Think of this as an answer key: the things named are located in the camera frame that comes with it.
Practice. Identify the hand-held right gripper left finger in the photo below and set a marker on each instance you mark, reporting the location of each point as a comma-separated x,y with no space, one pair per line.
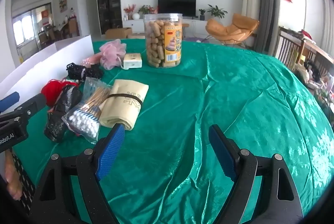
111,151

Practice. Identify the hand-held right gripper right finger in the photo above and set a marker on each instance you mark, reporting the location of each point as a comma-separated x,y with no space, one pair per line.
221,151

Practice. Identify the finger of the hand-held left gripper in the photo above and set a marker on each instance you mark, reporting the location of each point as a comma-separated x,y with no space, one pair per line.
31,106
9,100

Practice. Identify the red plastic packet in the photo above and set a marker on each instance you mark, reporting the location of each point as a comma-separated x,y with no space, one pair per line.
52,89

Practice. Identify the black plastic bag roll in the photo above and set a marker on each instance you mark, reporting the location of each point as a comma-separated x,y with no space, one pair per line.
62,114

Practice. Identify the bag of cotton swabs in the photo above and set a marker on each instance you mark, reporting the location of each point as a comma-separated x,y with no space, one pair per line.
86,111

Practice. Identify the beige cloth with band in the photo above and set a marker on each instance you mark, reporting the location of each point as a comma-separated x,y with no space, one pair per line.
125,104

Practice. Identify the person's left forearm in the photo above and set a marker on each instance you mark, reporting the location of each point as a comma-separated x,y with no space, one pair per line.
11,174

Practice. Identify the white foam board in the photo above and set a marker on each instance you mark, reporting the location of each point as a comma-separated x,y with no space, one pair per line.
44,62

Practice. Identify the black white patterned clothing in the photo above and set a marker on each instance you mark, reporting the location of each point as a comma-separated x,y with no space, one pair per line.
24,184

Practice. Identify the black lace cloth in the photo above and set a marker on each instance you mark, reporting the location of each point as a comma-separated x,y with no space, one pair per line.
83,71

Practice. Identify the green velvet tablecloth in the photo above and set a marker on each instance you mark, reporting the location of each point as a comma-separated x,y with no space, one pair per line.
208,83

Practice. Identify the pink plastic packet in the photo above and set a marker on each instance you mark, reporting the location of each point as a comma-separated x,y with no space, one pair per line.
90,59

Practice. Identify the glass balcony door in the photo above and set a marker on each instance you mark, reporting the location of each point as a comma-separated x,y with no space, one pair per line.
28,25

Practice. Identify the dining table with chairs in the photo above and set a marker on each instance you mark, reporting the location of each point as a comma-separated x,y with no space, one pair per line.
62,29

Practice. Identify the cream tissue pack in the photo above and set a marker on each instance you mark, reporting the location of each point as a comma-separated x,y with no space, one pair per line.
132,61

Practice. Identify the pink mesh bath pouf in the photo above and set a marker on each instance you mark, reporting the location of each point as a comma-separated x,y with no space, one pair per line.
112,53

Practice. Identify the cardboard box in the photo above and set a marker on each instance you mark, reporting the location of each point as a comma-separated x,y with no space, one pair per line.
117,33

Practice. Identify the orange lounge chair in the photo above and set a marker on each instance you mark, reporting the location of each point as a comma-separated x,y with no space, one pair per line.
229,29

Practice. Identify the clear jar of peanut snacks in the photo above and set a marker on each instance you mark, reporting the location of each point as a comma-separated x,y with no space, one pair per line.
163,40

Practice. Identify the wooden railing furniture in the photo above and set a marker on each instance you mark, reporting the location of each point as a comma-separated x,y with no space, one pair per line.
287,44

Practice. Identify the white television cabinet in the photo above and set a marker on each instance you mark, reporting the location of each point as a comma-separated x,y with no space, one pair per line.
133,25

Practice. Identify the white round vase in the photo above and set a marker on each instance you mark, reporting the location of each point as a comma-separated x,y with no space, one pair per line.
135,16

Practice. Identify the red flower bouquet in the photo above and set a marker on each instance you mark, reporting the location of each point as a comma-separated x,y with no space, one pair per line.
129,10

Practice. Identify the small potted plant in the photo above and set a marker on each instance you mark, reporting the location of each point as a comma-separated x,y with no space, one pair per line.
201,14

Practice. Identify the large green potted plant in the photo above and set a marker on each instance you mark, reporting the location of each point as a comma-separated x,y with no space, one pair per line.
217,11

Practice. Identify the green leafy plant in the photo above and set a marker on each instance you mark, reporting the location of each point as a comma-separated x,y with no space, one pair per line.
146,9

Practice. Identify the black television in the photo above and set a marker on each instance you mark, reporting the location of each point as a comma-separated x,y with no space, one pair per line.
177,6

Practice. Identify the grey curtain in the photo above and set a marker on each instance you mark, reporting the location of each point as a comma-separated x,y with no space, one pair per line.
266,4

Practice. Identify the framed wall painting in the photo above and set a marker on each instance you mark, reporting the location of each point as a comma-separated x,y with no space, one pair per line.
63,2

